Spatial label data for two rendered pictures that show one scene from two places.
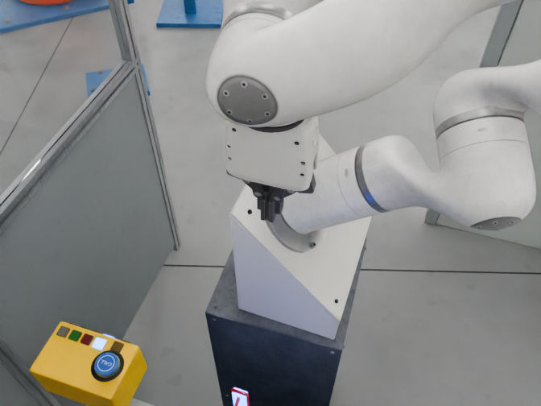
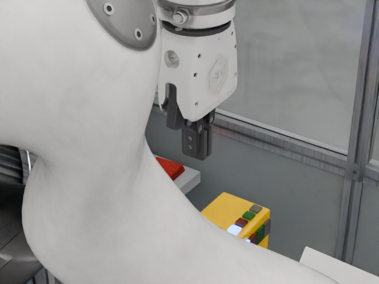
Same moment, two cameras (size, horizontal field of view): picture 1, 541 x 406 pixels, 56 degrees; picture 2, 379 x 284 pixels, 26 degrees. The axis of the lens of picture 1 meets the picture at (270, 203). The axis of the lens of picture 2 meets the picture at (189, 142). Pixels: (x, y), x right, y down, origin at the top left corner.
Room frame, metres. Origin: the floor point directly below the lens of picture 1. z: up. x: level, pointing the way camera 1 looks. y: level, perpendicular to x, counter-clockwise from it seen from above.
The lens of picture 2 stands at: (0.64, -0.79, 1.93)
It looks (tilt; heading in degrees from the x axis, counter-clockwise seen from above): 32 degrees down; 106
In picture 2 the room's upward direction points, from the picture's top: straight up
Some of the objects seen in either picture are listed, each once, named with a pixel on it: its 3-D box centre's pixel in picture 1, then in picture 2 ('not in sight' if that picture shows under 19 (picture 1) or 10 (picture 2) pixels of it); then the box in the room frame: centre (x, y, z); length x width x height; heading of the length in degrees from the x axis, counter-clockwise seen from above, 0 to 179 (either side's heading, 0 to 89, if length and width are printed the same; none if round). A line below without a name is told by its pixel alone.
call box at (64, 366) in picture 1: (92, 370); (222, 244); (0.38, 0.32, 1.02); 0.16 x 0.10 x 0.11; 72
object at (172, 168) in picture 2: not in sight; (162, 170); (0.13, 0.73, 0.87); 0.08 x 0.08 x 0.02; 74
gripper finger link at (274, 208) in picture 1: (283, 198); (188, 136); (0.41, -0.02, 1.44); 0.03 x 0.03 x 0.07; 73
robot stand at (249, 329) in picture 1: (286, 359); not in sight; (0.64, -0.05, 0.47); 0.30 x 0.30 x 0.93; 73
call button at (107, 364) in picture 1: (107, 364); not in sight; (0.36, 0.28, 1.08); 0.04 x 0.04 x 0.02
